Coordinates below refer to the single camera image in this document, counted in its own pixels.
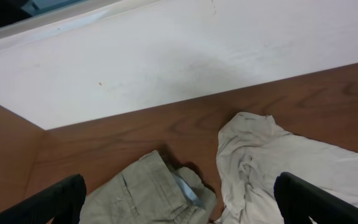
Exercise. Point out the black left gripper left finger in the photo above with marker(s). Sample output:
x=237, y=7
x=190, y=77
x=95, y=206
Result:
x=59, y=203

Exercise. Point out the folded khaki shorts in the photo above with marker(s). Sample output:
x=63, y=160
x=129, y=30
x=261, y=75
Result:
x=150, y=190

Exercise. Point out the light grey t-shirt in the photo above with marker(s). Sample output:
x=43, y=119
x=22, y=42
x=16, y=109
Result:
x=253, y=151

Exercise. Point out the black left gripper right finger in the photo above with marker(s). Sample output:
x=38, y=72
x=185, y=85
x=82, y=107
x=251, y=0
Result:
x=300, y=202

